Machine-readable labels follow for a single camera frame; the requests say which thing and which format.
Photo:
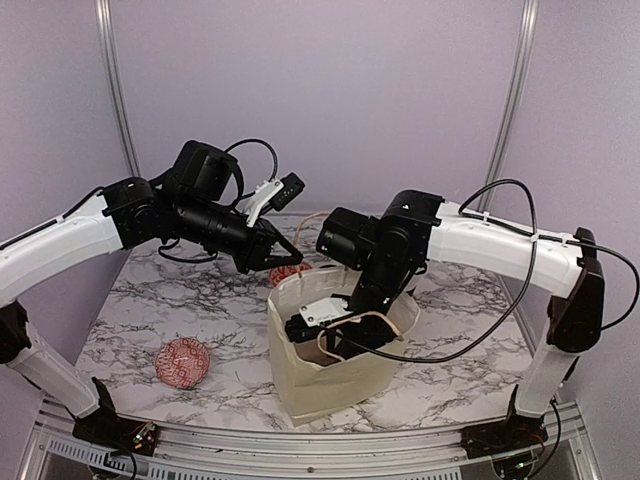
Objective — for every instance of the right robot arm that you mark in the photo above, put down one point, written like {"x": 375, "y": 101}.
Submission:
{"x": 418, "y": 227}

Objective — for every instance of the beige paper bag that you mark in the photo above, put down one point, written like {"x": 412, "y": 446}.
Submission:
{"x": 340, "y": 370}

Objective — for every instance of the red floral small bowl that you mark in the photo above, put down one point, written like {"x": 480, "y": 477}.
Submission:
{"x": 278, "y": 274}

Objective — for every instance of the aluminium front rail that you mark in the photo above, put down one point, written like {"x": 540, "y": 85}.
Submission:
{"x": 190, "y": 452}

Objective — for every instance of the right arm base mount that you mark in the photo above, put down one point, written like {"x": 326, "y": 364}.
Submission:
{"x": 511, "y": 433}

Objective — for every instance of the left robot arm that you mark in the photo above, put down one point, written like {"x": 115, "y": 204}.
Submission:
{"x": 200, "y": 199}

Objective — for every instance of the brown cardboard cup carrier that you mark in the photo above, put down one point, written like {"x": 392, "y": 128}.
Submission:
{"x": 309, "y": 352}

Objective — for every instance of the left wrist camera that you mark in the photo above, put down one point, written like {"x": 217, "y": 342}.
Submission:
{"x": 277, "y": 194}

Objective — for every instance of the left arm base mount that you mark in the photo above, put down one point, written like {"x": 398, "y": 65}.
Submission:
{"x": 105, "y": 427}

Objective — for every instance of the red geometric patterned bowl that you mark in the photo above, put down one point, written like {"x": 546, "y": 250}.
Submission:
{"x": 182, "y": 363}

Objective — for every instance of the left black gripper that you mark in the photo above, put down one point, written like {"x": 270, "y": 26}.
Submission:
{"x": 255, "y": 254}

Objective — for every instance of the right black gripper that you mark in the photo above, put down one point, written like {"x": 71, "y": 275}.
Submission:
{"x": 372, "y": 337}

